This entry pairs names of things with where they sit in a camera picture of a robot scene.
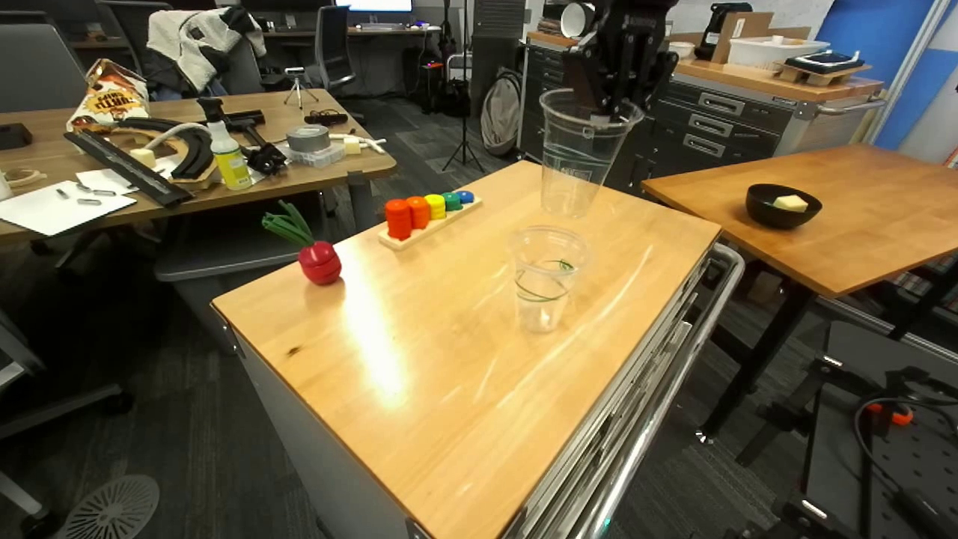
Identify red radish toy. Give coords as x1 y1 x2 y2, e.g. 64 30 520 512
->
261 200 342 286

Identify white paper sheets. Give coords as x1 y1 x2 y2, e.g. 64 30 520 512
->
0 170 137 236

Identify black bowl with food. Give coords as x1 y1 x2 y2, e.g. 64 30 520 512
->
746 184 824 232

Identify wooden tool cart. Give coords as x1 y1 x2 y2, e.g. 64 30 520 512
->
216 163 743 539

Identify snack chip bag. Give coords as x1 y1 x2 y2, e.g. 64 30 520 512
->
65 57 149 132

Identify white floor fan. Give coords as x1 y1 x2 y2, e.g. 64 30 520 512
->
55 474 161 539

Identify yellow stacker cylinder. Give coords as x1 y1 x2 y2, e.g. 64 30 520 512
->
426 196 447 220

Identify red stacker cylinder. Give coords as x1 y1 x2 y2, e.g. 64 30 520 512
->
383 199 412 239

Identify white jacket on chair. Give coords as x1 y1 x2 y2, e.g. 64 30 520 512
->
146 7 267 91

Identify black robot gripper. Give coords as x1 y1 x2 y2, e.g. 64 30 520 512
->
573 7 677 111

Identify blue stacker cylinder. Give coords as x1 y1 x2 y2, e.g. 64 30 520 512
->
454 188 475 206

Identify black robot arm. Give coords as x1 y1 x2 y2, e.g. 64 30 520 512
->
573 0 679 115

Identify grey tool cabinet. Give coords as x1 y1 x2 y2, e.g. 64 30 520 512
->
519 34 876 193

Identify clear plastic cup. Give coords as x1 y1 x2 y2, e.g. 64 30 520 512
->
540 88 643 220
510 224 588 334

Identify yellow-green spray bottle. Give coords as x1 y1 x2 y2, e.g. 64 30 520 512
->
201 96 251 193

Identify long wooden office desk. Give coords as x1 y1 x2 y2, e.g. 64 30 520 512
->
0 88 402 242

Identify grey tape roll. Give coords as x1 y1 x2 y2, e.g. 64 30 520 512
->
288 123 329 166

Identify green stacker cylinder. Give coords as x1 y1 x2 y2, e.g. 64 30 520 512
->
444 193 460 214

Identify grey office chair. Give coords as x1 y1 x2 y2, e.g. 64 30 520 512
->
284 7 357 111

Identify orange stacker cylinder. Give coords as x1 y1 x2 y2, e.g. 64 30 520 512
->
406 199 430 232

